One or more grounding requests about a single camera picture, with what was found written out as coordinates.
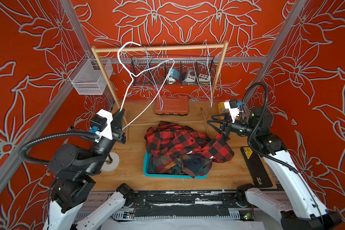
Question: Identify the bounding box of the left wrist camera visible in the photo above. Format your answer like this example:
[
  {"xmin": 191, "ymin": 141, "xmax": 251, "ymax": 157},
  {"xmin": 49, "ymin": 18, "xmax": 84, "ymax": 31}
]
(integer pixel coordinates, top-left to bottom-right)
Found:
[{"xmin": 89, "ymin": 109, "xmax": 113, "ymax": 140}]

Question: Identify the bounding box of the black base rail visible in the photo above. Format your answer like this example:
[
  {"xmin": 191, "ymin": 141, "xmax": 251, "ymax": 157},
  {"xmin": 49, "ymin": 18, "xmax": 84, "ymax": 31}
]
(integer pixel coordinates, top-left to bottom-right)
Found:
[{"xmin": 122, "ymin": 190, "xmax": 255, "ymax": 221}]

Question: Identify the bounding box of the white mesh basket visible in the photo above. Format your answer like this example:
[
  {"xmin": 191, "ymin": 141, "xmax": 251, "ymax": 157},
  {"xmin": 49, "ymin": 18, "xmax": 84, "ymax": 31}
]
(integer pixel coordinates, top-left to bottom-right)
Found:
[{"xmin": 68, "ymin": 59, "xmax": 111, "ymax": 95}]

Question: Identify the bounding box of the red black plaid shirt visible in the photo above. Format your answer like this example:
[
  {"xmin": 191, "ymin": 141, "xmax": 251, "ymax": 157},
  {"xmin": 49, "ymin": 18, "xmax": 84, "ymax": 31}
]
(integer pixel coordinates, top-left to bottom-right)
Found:
[{"xmin": 144, "ymin": 121, "xmax": 234, "ymax": 163}]

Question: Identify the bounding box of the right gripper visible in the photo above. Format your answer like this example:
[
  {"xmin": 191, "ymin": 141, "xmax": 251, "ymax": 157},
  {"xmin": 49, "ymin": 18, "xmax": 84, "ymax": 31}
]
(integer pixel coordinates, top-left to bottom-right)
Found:
[{"xmin": 207, "ymin": 113, "xmax": 259, "ymax": 140}]

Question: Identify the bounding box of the wooden hanging rack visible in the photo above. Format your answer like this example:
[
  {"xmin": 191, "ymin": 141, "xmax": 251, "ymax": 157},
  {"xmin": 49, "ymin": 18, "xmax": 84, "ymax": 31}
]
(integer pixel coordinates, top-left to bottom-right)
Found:
[{"xmin": 91, "ymin": 41, "xmax": 229, "ymax": 135}]

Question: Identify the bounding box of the white wire hanger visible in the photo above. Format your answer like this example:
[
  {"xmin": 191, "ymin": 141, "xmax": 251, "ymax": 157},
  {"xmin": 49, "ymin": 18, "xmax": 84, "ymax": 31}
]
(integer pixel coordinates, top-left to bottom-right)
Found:
[
  {"xmin": 117, "ymin": 41, "xmax": 175, "ymax": 130},
  {"xmin": 194, "ymin": 43, "xmax": 213, "ymax": 107},
  {"xmin": 131, "ymin": 47, "xmax": 165, "ymax": 109}
]

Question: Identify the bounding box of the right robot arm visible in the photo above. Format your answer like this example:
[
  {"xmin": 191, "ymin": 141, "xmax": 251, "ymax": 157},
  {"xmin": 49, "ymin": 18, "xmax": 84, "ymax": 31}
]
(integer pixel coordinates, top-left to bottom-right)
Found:
[{"xmin": 207, "ymin": 82, "xmax": 342, "ymax": 230}]

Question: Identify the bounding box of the black wire basket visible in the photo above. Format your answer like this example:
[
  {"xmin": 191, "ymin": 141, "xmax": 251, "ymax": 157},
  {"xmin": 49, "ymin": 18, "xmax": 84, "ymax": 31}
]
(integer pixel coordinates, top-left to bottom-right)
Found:
[{"xmin": 129, "ymin": 55, "xmax": 217, "ymax": 86}]

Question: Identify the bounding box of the white power adapter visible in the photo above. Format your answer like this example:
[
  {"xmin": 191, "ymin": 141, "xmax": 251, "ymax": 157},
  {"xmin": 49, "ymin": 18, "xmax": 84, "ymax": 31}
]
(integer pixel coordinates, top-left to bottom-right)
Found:
[{"xmin": 183, "ymin": 69, "xmax": 196, "ymax": 83}]

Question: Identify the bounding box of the dark plaid shirt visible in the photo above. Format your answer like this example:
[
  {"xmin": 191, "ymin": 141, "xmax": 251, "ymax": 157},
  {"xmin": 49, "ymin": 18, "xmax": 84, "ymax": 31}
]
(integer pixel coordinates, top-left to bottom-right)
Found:
[{"xmin": 148, "ymin": 154, "xmax": 213, "ymax": 178}]

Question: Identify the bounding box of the white tape roll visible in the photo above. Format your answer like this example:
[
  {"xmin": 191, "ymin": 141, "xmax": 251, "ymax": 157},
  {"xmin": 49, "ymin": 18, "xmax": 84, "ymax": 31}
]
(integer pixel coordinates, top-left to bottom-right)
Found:
[{"xmin": 101, "ymin": 152, "xmax": 120, "ymax": 172}]

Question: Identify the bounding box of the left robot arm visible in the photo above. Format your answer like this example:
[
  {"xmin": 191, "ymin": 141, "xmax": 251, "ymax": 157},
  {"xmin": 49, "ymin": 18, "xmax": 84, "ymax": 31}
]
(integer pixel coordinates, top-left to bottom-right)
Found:
[{"xmin": 18, "ymin": 109, "xmax": 136, "ymax": 230}]

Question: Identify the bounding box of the yellow plastic tray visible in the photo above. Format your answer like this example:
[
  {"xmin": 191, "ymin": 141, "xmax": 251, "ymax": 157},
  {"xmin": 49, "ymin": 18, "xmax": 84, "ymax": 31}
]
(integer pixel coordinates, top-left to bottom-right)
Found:
[{"xmin": 218, "ymin": 102, "xmax": 228, "ymax": 114}]

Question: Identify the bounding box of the white dotted box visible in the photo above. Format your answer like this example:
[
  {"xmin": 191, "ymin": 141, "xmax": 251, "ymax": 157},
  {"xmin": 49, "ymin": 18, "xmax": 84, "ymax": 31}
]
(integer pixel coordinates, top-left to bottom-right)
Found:
[{"xmin": 198, "ymin": 73, "xmax": 210, "ymax": 83}]

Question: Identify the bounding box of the red brown box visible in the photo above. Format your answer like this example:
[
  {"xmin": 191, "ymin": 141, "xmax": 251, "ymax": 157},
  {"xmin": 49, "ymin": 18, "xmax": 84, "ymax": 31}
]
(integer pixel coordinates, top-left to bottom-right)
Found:
[{"xmin": 155, "ymin": 95, "xmax": 189, "ymax": 116}]

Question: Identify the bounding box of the teal plastic basket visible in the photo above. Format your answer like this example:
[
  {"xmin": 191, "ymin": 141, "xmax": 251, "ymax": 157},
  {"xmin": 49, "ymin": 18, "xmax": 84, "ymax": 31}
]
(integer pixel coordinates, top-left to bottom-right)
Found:
[{"xmin": 143, "ymin": 152, "xmax": 208, "ymax": 179}]

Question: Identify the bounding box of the teal charger with cable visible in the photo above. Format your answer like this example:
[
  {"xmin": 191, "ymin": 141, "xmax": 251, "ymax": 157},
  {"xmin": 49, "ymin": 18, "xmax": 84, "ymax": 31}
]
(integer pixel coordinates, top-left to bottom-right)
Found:
[{"xmin": 167, "ymin": 68, "xmax": 181, "ymax": 84}]

